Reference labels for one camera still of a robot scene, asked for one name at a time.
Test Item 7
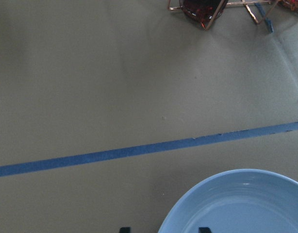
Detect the tea bottle white cap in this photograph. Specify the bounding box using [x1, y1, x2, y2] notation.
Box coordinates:
[179, 0, 228, 30]

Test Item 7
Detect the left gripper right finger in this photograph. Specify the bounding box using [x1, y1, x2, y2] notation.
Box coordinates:
[199, 227, 210, 233]

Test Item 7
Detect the blue plate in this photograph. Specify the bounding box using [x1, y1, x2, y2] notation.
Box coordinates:
[159, 169, 298, 233]

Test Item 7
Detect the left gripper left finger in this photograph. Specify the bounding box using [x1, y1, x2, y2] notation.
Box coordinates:
[119, 227, 131, 233]

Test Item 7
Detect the copper wire bottle rack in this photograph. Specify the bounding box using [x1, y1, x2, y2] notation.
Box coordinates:
[167, 0, 298, 31]

